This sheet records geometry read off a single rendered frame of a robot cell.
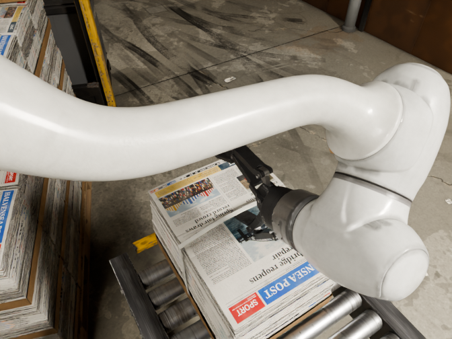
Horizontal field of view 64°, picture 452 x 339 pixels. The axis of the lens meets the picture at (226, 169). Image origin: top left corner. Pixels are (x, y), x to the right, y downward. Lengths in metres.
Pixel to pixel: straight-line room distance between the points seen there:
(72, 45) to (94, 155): 2.45
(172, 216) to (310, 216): 0.38
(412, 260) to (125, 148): 0.32
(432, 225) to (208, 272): 1.80
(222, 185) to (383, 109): 0.49
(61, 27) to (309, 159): 1.81
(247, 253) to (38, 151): 0.53
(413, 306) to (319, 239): 1.57
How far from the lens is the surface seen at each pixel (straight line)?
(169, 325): 0.94
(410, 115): 0.46
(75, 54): 2.76
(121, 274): 1.02
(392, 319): 1.01
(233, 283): 0.70
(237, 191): 0.84
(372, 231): 0.44
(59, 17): 2.66
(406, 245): 0.44
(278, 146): 2.53
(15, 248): 1.21
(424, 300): 2.06
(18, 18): 1.77
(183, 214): 0.80
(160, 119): 0.31
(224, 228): 0.77
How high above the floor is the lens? 1.66
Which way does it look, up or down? 45 degrees down
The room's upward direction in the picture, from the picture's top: straight up
